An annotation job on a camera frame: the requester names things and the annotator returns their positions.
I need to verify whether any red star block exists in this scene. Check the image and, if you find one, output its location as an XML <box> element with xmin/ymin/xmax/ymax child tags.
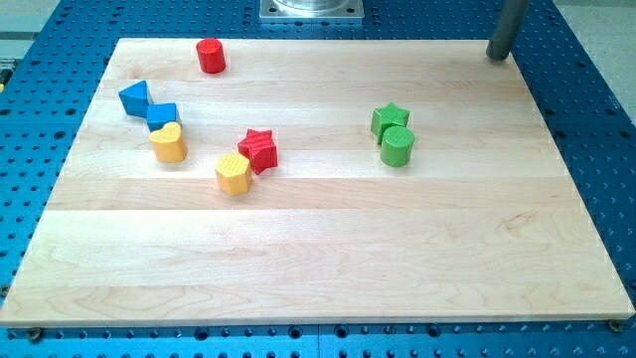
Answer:
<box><xmin>238</xmin><ymin>128</ymin><xmax>278</xmax><ymax>175</ymax></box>

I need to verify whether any yellow hexagon block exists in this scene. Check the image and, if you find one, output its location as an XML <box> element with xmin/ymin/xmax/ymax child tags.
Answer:
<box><xmin>215</xmin><ymin>152</ymin><xmax>252</xmax><ymax>196</ymax></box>

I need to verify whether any green cylinder block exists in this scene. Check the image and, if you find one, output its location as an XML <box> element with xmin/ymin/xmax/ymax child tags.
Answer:
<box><xmin>381</xmin><ymin>126</ymin><xmax>415</xmax><ymax>167</ymax></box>

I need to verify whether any green star block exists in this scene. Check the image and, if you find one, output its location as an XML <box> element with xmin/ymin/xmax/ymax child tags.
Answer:
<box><xmin>371</xmin><ymin>102</ymin><xmax>410</xmax><ymax>144</ymax></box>

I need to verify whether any light wooden board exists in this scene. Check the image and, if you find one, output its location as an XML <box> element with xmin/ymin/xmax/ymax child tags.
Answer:
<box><xmin>1</xmin><ymin>38</ymin><xmax>634</xmax><ymax>327</ymax></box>

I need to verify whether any yellow heart block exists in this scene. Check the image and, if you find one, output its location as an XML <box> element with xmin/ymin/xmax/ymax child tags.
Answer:
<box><xmin>149</xmin><ymin>121</ymin><xmax>188</xmax><ymax>163</ymax></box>

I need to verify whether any red cylinder block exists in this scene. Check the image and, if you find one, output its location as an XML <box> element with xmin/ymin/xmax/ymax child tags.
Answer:
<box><xmin>196</xmin><ymin>38</ymin><xmax>227</xmax><ymax>74</ymax></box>

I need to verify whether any blue cube block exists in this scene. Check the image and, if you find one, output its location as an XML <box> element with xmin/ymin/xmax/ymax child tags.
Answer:
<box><xmin>146</xmin><ymin>102</ymin><xmax>181</xmax><ymax>131</ymax></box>

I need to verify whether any blue triangle block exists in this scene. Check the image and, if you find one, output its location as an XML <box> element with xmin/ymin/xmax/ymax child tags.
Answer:
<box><xmin>118</xmin><ymin>81</ymin><xmax>153</xmax><ymax>118</ymax></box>

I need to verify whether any grey cylindrical robot stylus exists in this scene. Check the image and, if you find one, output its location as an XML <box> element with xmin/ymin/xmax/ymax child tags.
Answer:
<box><xmin>486</xmin><ymin>0</ymin><xmax>531</xmax><ymax>62</ymax></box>

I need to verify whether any left board clamp screw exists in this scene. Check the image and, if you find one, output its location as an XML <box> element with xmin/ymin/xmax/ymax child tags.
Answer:
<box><xmin>26</xmin><ymin>327</ymin><xmax>45</xmax><ymax>343</ymax></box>

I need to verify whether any board clamp screw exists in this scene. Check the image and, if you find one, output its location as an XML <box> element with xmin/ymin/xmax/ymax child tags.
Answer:
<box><xmin>26</xmin><ymin>327</ymin><xmax>45</xmax><ymax>343</ymax></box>
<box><xmin>607</xmin><ymin>319</ymin><xmax>623</xmax><ymax>333</ymax></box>

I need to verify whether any right board clamp screw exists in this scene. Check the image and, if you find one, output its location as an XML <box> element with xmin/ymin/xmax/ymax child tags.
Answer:
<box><xmin>607</xmin><ymin>319</ymin><xmax>623</xmax><ymax>333</ymax></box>

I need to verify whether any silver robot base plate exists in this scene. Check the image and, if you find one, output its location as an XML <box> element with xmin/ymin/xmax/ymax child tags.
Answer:
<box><xmin>259</xmin><ymin>0</ymin><xmax>364</xmax><ymax>20</ymax></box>

